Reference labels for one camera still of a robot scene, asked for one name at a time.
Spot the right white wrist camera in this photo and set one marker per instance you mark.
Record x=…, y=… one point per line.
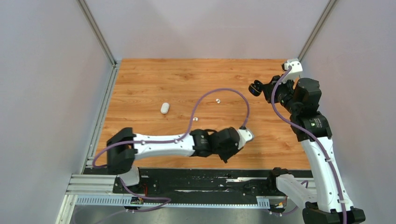
x=293, y=68

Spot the black earbud charging case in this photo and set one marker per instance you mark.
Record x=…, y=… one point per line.
x=256, y=88

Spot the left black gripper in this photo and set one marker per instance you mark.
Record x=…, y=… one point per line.
x=235, y=149

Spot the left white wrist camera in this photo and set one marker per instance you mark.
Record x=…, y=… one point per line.
x=245, y=136

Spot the aluminium frame post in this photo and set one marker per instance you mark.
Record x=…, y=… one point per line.
x=97, y=32
x=317, y=28

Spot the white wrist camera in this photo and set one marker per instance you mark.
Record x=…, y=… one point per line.
x=293, y=68
x=245, y=136

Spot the left aluminium frame post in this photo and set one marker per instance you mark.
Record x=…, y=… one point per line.
x=97, y=32

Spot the right aluminium frame post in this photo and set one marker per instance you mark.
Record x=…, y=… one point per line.
x=317, y=28

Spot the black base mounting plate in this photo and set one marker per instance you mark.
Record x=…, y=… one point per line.
x=208, y=187

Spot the white earbud charging case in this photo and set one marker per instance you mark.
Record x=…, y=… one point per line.
x=165, y=108

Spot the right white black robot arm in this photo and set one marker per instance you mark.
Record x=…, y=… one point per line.
x=331, y=203

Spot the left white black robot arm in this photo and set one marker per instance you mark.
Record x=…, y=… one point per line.
x=125, y=147

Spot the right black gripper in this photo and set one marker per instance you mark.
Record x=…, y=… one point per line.
x=268, y=88

